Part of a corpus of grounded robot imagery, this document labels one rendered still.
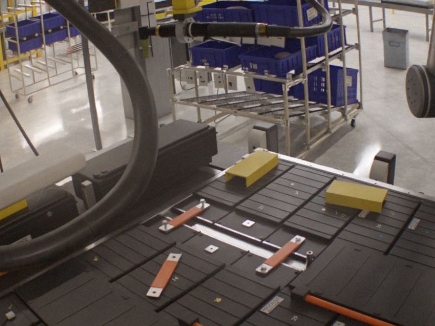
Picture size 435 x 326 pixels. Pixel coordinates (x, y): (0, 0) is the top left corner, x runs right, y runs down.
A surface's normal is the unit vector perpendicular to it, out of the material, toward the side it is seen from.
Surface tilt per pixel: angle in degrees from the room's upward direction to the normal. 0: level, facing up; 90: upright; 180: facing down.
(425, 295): 0
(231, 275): 0
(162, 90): 90
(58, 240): 44
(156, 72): 90
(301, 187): 0
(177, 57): 90
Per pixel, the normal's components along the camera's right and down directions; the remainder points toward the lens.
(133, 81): -0.24, -0.21
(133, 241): -0.09, -0.91
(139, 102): -0.31, -0.40
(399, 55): -0.52, 0.39
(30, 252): 0.13, -0.38
